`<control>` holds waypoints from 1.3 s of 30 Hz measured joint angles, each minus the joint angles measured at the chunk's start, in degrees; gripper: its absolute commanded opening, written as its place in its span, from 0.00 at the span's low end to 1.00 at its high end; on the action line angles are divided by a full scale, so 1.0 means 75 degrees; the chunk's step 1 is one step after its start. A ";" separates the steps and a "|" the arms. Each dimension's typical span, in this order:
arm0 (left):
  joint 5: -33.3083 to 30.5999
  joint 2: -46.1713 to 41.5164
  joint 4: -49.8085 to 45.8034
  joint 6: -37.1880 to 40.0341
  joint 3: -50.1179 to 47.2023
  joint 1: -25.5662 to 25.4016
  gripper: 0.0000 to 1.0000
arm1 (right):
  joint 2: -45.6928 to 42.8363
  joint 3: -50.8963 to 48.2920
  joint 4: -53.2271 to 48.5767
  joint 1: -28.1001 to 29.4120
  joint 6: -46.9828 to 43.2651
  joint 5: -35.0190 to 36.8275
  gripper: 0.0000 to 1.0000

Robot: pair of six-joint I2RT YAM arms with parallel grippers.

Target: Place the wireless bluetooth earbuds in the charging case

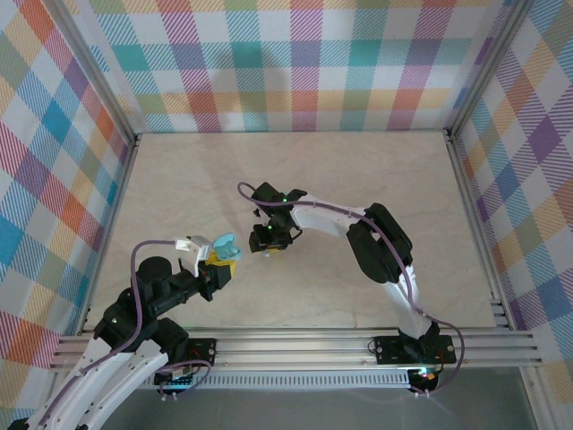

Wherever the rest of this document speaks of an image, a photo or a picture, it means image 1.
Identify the aluminium table side rail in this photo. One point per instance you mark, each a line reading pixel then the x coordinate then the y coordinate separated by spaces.
pixel 112 201
pixel 474 224

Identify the aluminium frame post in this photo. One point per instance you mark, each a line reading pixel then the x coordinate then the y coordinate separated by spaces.
pixel 94 76
pixel 490 67

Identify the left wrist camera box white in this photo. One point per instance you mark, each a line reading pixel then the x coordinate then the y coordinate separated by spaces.
pixel 194 251

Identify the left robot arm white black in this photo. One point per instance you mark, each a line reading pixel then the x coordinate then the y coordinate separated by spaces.
pixel 112 385

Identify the teal earbud charging case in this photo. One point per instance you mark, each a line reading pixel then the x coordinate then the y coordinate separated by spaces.
pixel 227 247

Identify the grey metal panel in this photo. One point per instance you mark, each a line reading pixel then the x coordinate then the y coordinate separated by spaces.
pixel 291 410

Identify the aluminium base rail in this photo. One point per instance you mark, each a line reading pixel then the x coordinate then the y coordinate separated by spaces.
pixel 291 347

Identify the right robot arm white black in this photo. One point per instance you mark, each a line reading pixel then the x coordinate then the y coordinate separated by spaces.
pixel 380 242

